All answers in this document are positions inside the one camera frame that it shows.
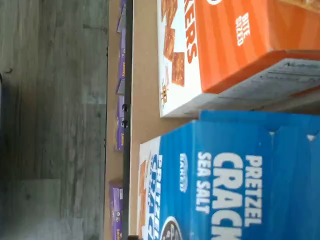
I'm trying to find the wooden shelf with black rail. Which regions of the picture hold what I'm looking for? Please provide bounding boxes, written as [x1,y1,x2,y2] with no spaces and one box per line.
[103,0,140,240]

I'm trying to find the blue pretzel crackers box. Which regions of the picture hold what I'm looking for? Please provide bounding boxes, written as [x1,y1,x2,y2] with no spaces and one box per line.
[136,109,320,240]

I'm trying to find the orange pretzel crackers box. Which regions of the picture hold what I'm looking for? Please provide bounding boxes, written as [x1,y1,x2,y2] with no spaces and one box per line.
[157,0,320,119]

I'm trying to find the purple Annie's box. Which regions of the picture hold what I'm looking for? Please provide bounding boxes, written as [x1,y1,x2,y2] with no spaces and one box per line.
[114,79,126,152]
[108,180,125,240]
[117,32,127,80]
[116,0,127,34]

